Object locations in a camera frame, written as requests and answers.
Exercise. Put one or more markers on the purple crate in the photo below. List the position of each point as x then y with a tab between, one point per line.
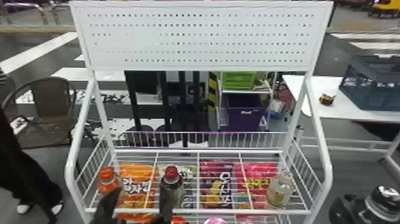
245	112

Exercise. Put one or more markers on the pale clear bottle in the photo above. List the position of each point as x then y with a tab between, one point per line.
279	190

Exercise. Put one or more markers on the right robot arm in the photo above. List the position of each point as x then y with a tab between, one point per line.
375	204

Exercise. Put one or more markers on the striped post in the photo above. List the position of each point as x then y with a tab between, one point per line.
212	90

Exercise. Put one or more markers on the orange snack packet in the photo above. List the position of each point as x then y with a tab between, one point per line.
137	192

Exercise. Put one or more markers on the green basket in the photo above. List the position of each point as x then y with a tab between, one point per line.
239	80

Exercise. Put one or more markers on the yellow tape measure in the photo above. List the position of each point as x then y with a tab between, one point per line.
327	99

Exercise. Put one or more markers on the person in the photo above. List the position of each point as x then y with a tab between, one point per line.
22	175

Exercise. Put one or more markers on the pink snack packet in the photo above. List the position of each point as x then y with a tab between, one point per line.
256	183

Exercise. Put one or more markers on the dark bottle with red cap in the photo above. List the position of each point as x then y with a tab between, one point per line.
172	186

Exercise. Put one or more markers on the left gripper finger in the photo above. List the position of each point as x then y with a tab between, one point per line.
165	208
106	208

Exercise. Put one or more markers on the orange bottle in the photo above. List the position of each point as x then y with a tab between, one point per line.
107	183

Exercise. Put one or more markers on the blue crate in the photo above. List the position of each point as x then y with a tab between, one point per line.
373	84

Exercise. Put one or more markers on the brown chair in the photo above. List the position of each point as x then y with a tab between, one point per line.
51	109

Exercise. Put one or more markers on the pink bottle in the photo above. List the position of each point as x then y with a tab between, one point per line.
215	221

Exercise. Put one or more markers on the purple snack packet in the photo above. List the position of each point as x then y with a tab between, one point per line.
215	184

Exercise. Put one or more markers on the white side table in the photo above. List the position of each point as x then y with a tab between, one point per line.
340	104

